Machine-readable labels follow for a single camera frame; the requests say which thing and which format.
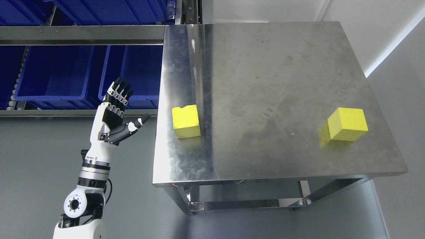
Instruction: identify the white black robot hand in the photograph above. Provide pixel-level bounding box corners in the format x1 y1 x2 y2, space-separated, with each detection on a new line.
84 77 150 165

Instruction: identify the yellow foam block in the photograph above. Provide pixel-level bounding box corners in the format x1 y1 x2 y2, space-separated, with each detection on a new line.
327 107 369 142
172 105 201 139

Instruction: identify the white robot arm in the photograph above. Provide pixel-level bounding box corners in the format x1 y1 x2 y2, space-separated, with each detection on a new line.
53 149 113 239

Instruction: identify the metal shelf rack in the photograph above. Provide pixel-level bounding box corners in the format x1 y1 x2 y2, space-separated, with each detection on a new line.
0 0 203 118

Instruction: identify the blue bin lower right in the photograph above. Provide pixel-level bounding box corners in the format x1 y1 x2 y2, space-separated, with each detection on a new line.
98 45 163 110

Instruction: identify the blue bin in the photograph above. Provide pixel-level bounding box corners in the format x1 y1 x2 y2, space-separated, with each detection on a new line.
49 0 167 26
98 45 163 110
15 45 98 110

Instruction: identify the blue bin lower left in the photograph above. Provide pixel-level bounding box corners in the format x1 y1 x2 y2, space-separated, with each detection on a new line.
15 45 98 110

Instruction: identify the blue bin upper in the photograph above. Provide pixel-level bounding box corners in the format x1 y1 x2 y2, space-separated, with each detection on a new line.
49 0 167 26

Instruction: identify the stainless steel table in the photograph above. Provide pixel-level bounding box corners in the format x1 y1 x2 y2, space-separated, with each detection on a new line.
152 22 408 215

